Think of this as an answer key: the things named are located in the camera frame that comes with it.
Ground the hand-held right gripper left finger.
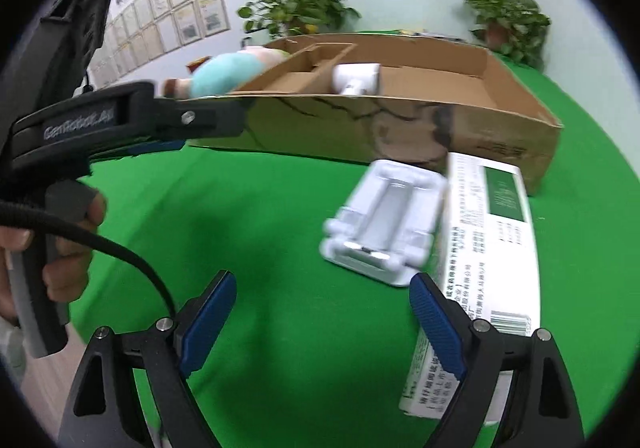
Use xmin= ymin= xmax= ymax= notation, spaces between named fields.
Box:
xmin=70 ymin=271 xmax=238 ymax=448

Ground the white plastic tray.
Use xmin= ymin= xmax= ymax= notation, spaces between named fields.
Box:
xmin=320 ymin=159 xmax=448 ymax=286

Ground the white plastic container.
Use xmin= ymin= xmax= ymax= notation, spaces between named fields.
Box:
xmin=331 ymin=63 xmax=383 ymax=98

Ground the pink and teal plush pig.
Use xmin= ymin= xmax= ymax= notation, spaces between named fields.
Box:
xmin=162 ymin=47 xmax=290 ymax=99

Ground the person's left hand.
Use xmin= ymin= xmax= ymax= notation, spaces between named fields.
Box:
xmin=0 ymin=188 xmax=108 ymax=324

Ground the long cardboard box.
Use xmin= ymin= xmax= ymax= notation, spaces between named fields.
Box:
xmin=187 ymin=32 xmax=563 ymax=196

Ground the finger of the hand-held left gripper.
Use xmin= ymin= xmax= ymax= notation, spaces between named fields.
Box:
xmin=92 ymin=138 xmax=187 ymax=161
xmin=150 ymin=96 xmax=247 ymax=145

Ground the wall of framed certificates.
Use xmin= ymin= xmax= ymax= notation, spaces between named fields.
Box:
xmin=87 ymin=0 xmax=231 ymax=89

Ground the potted plant in brown pot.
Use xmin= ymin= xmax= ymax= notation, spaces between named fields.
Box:
xmin=447 ymin=0 xmax=551 ymax=72

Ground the potted plant in white pot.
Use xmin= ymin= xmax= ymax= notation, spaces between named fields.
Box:
xmin=237 ymin=0 xmax=361 ymax=40

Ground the green table cloth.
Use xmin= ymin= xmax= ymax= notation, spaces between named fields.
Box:
xmin=65 ymin=53 xmax=640 ymax=448

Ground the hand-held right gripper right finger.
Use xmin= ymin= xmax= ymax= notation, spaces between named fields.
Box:
xmin=409 ymin=272 xmax=586 ymax=448

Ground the white and green medicine box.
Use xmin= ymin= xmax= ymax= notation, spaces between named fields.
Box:
xmin=399 ymin=152 xmax=543 ymax=421

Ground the black braided cable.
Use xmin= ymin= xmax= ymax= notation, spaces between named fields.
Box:
xmin=0 ymin=201 xmax=177 ymax=320

